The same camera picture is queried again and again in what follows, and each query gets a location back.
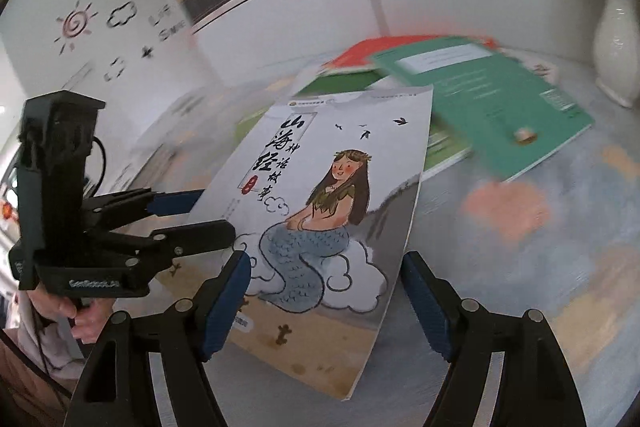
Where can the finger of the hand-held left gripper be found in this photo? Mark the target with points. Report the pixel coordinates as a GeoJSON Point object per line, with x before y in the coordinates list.
{"type": "Point", "coordinates": [170, 203]}
{"type": "Point", "coordinates": [210, 234]}

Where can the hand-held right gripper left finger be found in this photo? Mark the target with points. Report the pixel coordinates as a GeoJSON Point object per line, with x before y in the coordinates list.
{"type": "Point", "coordinates": [230, 302]}

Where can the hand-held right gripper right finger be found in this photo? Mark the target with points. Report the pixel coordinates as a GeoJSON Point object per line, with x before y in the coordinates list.
{"type": "Point", "coordinates": [430, 307]}

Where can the white mermaid cover book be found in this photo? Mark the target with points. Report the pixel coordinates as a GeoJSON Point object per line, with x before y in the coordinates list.
{"type": "Point", "coordinates": [330, 187]}

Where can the person's left forearm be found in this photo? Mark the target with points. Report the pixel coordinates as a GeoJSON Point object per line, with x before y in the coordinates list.
{"type": "Point", "coordinates": [47, 342]}

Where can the person's left hand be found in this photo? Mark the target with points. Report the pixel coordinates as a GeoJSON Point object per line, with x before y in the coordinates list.
{"type": "Point", "coordinates": [92, 317]}

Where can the black outline cloud sticker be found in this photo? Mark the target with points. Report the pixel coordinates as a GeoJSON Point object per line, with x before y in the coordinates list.
{"type": "Point", "coordinates": [105, 72]}
{"type": "Point", "coordinates": [109, 18]}

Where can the green hills cover book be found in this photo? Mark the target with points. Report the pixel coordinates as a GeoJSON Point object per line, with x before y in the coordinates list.
{"type": "Point", "coordinates": [345, 85]}

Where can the dark green white-label book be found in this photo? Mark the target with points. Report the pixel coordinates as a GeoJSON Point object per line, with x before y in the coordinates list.
{"type": "Point", "coordinates": [490, 107]}

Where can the white bookshelf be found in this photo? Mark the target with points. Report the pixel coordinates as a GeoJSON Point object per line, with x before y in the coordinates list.
{"type": "Point", "coordinates": [310, 17]}

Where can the red cover book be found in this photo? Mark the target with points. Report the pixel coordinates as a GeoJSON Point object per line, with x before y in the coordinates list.
{"type": "Point", "coordinates": [375, 52]}

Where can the white ceramic vase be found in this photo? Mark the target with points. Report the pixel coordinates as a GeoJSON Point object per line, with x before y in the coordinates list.
{"type": "Point", "coordinates": [617, 42]}

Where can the black star wall sticker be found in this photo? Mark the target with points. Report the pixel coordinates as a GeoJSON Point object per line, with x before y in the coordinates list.
{"type": "Point", "coordinates": [147, 52]}

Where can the red sun wall sticker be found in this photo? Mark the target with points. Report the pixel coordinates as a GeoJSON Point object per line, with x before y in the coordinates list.
{"type": "Point", "coordinates": [75, 24]}

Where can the black lettering wall sticker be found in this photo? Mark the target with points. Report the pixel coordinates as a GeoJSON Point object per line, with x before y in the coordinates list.
{"type": "Point", "coordinates": [167, 34]}

